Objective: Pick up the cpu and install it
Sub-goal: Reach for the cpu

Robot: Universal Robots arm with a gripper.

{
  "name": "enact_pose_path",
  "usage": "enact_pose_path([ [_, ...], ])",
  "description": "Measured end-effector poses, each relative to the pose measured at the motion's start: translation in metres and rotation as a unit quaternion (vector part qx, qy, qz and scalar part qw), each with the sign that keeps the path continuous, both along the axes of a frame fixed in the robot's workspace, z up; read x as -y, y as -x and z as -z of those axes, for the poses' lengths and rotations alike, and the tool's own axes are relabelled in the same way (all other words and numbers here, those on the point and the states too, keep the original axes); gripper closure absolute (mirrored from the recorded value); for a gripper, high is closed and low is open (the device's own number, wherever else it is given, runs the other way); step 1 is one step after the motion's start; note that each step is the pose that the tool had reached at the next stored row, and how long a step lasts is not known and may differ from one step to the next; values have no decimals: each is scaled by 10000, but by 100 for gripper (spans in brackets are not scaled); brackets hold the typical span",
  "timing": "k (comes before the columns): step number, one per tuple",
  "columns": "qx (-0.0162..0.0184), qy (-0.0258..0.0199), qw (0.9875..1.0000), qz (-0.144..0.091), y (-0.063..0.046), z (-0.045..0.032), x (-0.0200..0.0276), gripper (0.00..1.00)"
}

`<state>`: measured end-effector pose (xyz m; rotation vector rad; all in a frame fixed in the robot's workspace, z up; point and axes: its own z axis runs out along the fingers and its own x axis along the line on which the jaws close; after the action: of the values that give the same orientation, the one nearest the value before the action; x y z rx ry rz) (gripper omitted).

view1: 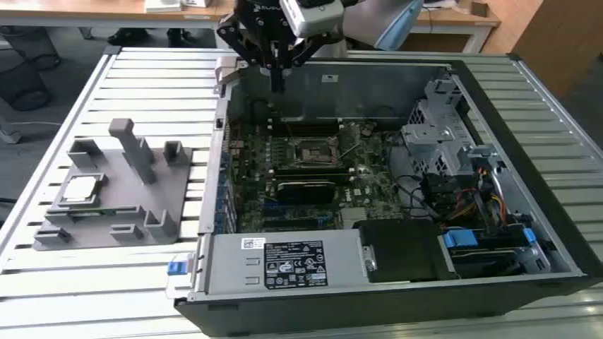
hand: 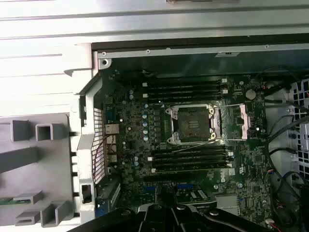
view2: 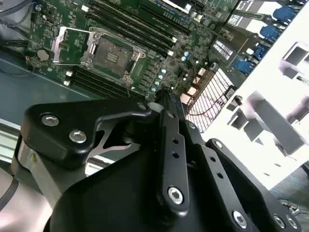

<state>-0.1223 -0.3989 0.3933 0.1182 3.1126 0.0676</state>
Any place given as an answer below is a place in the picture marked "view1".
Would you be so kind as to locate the silver power supply unit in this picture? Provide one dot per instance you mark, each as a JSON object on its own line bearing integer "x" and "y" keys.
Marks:
{"x": 226, "y": 268}

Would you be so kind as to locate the green motherboard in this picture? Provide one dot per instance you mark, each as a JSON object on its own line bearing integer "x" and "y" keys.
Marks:
{"x": 373, "y": 176}

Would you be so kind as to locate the blue case latch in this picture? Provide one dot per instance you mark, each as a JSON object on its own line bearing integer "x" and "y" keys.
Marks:
{"x": 177, "y": 267}

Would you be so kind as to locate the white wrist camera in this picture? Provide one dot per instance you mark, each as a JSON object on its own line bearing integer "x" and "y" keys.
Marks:
{"x": 315, "y": 17}

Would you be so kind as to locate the white box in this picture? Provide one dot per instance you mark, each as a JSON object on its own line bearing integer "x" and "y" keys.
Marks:
{"x": 162, "y": 6}
{"x": 195, "y": 3}

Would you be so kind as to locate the wooden desk white frame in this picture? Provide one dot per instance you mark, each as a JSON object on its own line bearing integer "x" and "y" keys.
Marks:
{"x": 71, "y": 14}
{"x": 453, "y": 21}

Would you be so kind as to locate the wooden cabinet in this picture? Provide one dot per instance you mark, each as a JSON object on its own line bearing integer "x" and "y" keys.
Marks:
{"x": 556, "y": 42}

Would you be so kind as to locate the white stand base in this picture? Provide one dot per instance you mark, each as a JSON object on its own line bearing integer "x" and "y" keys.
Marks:
{"x": 10, "y": 136}

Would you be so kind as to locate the green RAM stick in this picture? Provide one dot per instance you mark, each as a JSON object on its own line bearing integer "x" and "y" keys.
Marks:
{"x": 106, "y": 212}

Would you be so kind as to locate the grey parts rack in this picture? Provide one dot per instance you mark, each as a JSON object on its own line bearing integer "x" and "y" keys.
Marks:
{"x": 118, "y": 197}

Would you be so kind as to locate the black plastic shroud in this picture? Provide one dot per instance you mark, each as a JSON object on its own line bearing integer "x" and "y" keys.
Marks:
{"x": 405, "y": 250}

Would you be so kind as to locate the small brown box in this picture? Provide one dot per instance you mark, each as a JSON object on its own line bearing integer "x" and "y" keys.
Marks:
{"x": 480, "y": 8}

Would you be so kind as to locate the blue disk carrier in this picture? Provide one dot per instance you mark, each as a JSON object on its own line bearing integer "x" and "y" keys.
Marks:
{"x": 460, "y": 240}

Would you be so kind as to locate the black RAM slots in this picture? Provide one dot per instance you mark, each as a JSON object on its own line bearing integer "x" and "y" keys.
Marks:
{"x": 311, "y": 173}
{"x": 311, "y": 128}

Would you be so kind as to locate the silver drive cage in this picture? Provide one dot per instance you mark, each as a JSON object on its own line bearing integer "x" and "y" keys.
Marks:
{"x": 425, "y": 136}

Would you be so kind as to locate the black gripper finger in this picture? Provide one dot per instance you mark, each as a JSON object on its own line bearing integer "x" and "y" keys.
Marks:
{"x": 309, "y": 53}
{"x": 231, "y": 33}

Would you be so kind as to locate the silver heat sink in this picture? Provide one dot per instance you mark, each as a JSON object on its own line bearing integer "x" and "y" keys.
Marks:
{"x": 354, "y": 216}

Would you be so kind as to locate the metal locking lever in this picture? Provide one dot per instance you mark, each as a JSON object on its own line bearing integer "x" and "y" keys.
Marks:
{"x": 291, "y": 131}
{"x": 353, "y": 146}

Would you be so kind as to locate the black mesh bin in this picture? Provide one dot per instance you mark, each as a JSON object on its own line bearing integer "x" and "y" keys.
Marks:
{"x": 41, "y": 46}
{"x": 26, "y": 88}

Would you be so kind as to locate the silver CPU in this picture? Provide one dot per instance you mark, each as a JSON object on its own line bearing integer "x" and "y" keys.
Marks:
{"x": 81, "y": 189}

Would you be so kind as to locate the CPU socket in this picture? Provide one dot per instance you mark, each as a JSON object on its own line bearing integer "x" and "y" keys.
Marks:
{"x": 315, "y": 152}

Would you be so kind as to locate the black expansion slot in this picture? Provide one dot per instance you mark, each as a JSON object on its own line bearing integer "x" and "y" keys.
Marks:
{"x": 293, "y": 223}

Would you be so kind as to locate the blue plastic clip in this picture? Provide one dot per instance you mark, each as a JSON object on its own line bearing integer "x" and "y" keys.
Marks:
{"x": 528, "y": 236}

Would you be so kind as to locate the black open PC case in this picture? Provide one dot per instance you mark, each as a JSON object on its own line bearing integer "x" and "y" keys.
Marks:
{"x": 330, "y": 314}

